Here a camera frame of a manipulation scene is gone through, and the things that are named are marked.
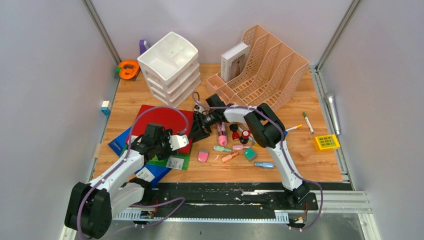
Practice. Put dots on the pink highlighter pack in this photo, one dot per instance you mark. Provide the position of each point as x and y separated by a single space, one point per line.
222 137

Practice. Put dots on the white plastic drawer unit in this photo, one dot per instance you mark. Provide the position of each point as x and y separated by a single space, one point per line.
171 69

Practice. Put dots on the purple object at wall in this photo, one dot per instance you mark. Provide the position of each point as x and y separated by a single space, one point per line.
143 46

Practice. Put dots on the blue white small block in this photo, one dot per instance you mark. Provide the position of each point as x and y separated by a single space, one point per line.
106 108

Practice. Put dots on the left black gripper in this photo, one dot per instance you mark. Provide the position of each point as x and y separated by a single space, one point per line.
165 135

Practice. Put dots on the white hardcover book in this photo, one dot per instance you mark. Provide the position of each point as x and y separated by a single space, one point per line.
233 61

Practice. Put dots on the green folder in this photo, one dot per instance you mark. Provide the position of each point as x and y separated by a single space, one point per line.
180 160

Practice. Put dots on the teal eraser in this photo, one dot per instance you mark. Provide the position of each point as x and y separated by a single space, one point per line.
249 154

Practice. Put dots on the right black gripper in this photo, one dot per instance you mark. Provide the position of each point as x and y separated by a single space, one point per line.
199 131

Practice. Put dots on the green cap white marker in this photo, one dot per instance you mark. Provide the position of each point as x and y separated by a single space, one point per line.
308 122

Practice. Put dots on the green mini highlighter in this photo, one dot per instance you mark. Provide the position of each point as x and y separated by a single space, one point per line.
222 149

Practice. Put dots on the yellow small crate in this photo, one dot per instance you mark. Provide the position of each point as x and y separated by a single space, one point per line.
325 143

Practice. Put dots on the red folder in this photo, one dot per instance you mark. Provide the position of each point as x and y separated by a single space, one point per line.
166 117

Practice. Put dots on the blue folder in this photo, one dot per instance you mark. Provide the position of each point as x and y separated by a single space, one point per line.
150 173

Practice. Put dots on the pink plastic file organizer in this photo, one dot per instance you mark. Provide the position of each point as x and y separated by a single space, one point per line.
272 73

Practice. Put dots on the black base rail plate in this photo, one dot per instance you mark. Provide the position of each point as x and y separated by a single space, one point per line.
232 200

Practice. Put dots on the orange tape dispenser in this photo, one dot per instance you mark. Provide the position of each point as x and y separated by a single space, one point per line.
128 69

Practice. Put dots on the yellow cap white marker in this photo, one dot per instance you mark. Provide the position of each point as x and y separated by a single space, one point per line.
293 128

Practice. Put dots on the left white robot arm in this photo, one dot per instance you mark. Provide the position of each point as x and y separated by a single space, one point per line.
93 205

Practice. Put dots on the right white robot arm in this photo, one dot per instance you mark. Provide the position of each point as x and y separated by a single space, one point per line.
267 130

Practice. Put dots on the red round stamp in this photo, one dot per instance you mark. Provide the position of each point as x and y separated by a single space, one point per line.
244 137

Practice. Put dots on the pink mini highlighter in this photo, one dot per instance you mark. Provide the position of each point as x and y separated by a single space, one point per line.
240 147

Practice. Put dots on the pink eraser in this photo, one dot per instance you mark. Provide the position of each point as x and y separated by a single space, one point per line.
203 156

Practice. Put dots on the orange mini highlighter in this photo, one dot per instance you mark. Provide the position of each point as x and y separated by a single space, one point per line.
229 156

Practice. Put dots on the blue mini highlighter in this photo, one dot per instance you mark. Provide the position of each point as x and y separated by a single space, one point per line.
265 165

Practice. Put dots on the red black stamp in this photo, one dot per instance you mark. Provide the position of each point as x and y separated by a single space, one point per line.
234 129

